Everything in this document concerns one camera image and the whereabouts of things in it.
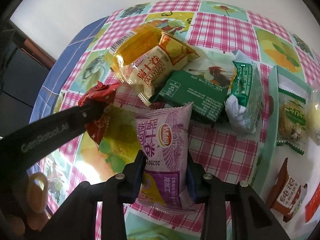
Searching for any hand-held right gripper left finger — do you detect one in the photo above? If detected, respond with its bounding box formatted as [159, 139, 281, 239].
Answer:
[47, 152, 148, 240]

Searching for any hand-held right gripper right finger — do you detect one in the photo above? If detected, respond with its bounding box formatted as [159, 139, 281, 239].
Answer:
[186, 152, 292, 240]

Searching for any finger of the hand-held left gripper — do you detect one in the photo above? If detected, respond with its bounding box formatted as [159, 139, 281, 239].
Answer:
[70, 100, 109, 136]

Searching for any red flower print snack packet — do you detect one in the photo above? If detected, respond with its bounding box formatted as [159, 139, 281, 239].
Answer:
[78, 81, 120, 152]

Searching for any purple swiss roll packet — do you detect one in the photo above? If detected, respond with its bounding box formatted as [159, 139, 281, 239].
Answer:
[134, 102, 198, 214]

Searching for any pale green tray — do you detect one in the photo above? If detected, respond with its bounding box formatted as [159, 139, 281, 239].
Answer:
[250, 65, 320, 230]

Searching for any red white biscuit packet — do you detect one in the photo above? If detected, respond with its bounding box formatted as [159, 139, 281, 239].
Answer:
[265, 158, 308, 222]

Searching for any person's left hand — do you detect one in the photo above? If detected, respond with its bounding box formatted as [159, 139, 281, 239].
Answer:
[15, 172, 54, 233]

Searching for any blue checked cloth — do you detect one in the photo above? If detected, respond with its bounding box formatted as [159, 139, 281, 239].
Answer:
[31, 16, 110, 175]

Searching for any dark cabinet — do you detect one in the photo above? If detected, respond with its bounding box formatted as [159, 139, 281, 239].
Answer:
[0, 20, 57, 140]

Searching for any cream swiss roll packet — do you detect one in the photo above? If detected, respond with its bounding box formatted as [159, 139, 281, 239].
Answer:
[117, 31, 200, 105]

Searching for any clear yellow snack packet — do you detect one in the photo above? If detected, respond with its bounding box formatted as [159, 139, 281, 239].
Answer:
[104, 25, 175, 80]

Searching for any dark green snack packet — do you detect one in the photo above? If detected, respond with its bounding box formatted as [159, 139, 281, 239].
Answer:
[149, 70, 237, 124]

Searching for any crumpled green white snack packet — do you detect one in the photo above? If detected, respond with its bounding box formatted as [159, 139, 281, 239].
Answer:
[224, 50, 264, 133]

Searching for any green edged cookie packet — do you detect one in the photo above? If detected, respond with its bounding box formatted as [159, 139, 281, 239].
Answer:
[276, 86, 308, 155]

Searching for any red patterned snack packet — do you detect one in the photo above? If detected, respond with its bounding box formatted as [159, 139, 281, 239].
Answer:
[304, 190, 320, 223]

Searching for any round bun in clear wrapper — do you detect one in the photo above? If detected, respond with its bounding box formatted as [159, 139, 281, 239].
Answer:
[306, 90, 320, 145]

